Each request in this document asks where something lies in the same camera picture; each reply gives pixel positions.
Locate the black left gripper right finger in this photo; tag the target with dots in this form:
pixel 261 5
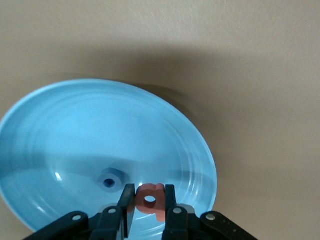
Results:
pixel 180 225

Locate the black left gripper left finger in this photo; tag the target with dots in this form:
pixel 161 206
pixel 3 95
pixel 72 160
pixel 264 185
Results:
pixel 107 225

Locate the pink foam letter a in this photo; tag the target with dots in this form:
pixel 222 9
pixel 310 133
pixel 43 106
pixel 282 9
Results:
pixel 160 200

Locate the blue foam letter o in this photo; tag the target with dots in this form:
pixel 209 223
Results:
pixel 115 177

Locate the blue plate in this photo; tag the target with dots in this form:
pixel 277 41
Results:
pixel 87 130

